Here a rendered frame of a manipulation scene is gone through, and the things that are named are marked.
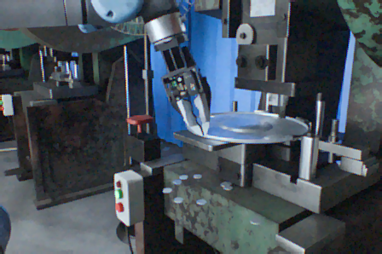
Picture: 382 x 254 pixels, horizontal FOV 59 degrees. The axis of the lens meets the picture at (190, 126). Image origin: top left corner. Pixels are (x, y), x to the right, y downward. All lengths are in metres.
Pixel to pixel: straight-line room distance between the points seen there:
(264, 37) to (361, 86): 0.31
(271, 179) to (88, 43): 1.45
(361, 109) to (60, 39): 1.49
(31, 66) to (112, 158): 1.84
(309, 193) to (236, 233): 0.18
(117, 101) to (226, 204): 1.64
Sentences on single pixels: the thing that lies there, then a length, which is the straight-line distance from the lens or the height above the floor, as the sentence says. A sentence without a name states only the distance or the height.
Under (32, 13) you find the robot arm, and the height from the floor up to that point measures 1.02.
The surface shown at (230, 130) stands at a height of 0.78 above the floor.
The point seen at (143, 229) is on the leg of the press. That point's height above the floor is 0.46.
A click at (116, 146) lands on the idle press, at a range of 2.39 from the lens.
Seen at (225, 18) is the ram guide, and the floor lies 1.04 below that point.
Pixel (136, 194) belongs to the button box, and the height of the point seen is 0.58.
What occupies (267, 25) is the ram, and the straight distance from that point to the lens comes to 0.83.
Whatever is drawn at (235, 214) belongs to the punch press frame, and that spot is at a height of 0.62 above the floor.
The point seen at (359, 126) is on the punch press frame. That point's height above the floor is 0.76.
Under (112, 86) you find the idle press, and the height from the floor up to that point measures 0.70.
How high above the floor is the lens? 0.98
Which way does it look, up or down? 14 degrees down
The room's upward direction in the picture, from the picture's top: straight up
